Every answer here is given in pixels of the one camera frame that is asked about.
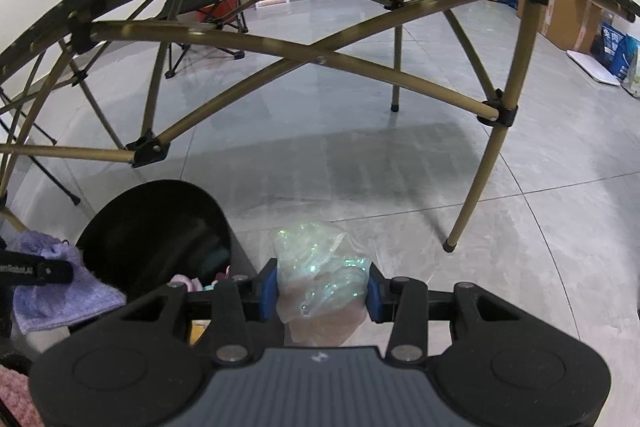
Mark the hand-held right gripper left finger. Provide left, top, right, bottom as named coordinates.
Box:
left=117, top=258, right=281, bottom=367

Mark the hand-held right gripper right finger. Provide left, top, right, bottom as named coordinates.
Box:
left=365, top=263, right=523, bottom=367

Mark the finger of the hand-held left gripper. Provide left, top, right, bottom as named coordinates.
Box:
left=32, top=252, right=76, bottom=287

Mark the purple towel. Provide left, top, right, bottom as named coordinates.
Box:
left=0, top=229, right=127, bottom=334

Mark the iridescent plastic bag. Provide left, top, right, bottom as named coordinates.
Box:
left=273, top=222, right=371, bottom=348

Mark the black trash bin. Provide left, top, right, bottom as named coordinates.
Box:
left=75, top=179, right=261, bottom=303

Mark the pink fluffy pajama leg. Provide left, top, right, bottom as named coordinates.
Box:
left=0, top=364, right=33, bottom=427

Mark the tan folding slat table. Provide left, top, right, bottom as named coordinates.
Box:
left=0, top=0, right=640, bottom=253

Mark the white floor scale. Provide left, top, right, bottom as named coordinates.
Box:
left=566, top=49, right=622, bottom=85

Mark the white green pet food bag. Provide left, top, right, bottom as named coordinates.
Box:
left=622, top=54, right=640, bottom=98

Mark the large cardboard box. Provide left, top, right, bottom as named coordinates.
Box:
left=517, top=0, right=618, bottom=54

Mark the blue pet food bag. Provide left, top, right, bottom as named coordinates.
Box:
left=590, top=22, right=640, bottom=80

